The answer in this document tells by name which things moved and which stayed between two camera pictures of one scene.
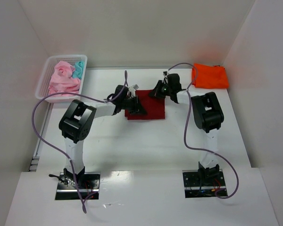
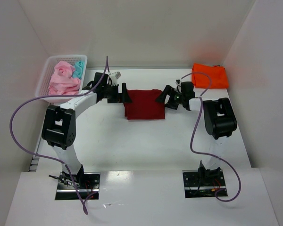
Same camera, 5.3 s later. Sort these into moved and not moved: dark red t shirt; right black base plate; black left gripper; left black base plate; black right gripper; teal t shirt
Moved: black left gripper; black right gripper
Not moved: dark red t shirt; left black base plate; teal t shirt; right black base plate
